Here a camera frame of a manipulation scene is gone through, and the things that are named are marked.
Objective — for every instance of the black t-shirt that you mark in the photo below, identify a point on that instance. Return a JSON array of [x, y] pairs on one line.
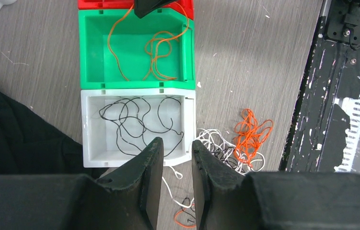
[[30, 145]]

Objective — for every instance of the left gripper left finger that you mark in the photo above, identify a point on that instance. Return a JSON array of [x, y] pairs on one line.
[[125, 199]]

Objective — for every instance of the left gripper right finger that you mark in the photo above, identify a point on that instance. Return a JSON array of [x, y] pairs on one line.
[[227, 200]]

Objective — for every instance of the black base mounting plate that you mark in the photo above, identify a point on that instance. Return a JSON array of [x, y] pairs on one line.
[[325, 127]]

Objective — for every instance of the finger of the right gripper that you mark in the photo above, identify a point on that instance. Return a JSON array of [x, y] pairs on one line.
[[144, 7]]

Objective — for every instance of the red plastic bin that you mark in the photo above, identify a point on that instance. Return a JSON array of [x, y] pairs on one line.
[[185, 7]]

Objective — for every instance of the white plastic bin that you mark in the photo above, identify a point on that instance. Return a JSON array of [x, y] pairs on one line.
[[118, 124]]

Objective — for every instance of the green plastic bin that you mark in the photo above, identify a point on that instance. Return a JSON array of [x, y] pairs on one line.
[[118, 50]]

